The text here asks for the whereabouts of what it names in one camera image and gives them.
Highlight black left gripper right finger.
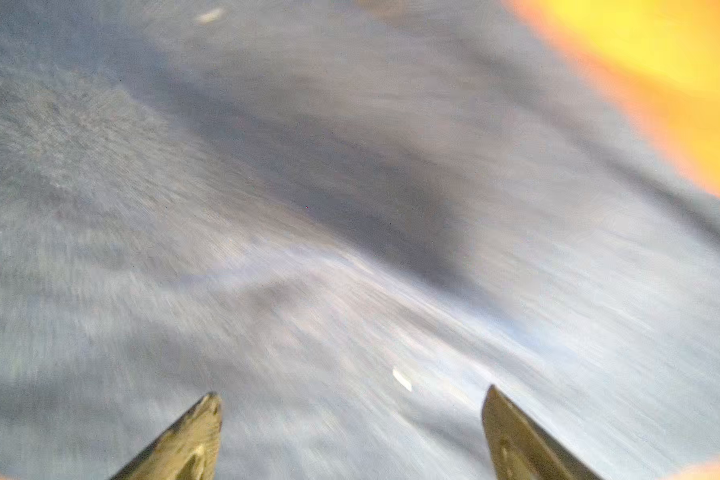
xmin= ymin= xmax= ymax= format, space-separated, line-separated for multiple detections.
xmin=481 ymin=384 xmax=601 ymax=480

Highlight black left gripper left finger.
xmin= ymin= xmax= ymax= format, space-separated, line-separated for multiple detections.
xmin=111 ymin=392 xmax=222 ymax=480

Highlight blue denim trousers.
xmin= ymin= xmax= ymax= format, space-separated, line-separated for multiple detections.
xmin=0 ymin=1 xmax=720 ymax=479

